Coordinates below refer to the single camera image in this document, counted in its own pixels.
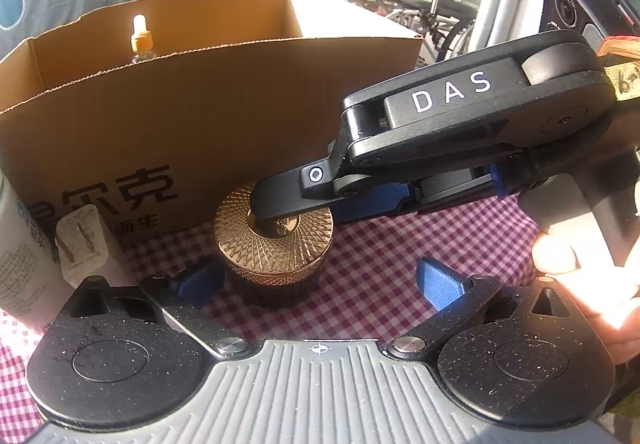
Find person's right hand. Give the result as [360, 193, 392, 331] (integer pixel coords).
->
[531, 229, 640, 366]

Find white plastic bottle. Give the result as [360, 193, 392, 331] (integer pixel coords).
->
[0, 174, 136, 325]

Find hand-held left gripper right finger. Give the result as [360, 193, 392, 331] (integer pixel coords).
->
[387, 257, 572, 361]

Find red checkered tablecloth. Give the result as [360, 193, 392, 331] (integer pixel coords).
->
[0, 196, 551, 365]

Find brown cardboard box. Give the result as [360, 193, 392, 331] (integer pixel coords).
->
[0, 0, 426, 237]

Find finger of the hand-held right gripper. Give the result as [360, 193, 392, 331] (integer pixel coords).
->
[327, 180, 416, 226]
[248, 154, 368, 226]

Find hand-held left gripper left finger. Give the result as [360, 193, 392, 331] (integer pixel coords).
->
[69, 255, 251, 360]

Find dropper bottle with green label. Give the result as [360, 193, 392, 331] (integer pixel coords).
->
[130, 14, 158, 62]

